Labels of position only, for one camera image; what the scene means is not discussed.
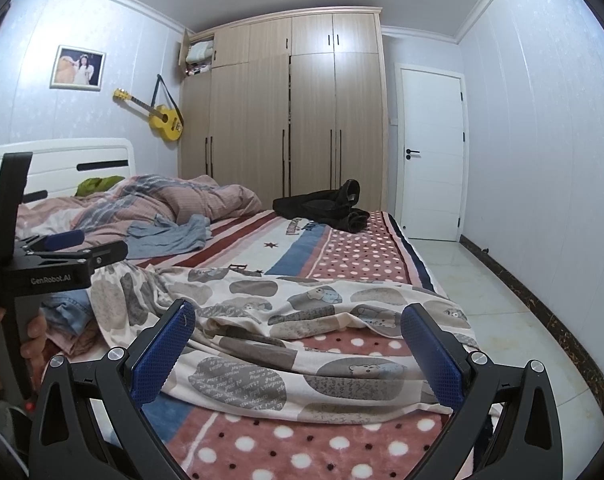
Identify cartoon print pajama pants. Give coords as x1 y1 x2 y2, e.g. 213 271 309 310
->
88 262 477 425

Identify black clothing pile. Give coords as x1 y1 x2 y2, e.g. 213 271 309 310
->
273 179 370 233

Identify pink striped duvet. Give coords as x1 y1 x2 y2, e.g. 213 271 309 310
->
16 174 263 246

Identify grey blue shirt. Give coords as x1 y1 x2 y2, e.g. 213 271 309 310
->
124 214 212 260

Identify light blue denim garment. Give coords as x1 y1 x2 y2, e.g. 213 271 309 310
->
40 289 94 337

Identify green cloth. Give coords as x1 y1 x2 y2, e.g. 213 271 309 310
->
75 176 124 197

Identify white headboard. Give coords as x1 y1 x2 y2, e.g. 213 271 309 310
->
0 138 136 204

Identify pink checked garment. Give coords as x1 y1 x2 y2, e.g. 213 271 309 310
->
46 320 108 362

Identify striped dotted fleece bed blanket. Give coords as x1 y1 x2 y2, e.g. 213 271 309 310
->
88 208 504 480

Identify yellow ukulele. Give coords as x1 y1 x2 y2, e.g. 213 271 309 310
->
113 74 185 142

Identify folded bedding in wardrobe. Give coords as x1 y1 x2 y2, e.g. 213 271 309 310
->
185 40 214 76

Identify wooden wardrobe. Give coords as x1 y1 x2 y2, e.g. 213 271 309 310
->
178 6 389 210

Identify white door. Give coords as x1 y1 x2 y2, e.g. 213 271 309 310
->
395 64 468 242

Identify framed wall photo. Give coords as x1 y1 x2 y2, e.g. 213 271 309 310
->
49 46 107 91

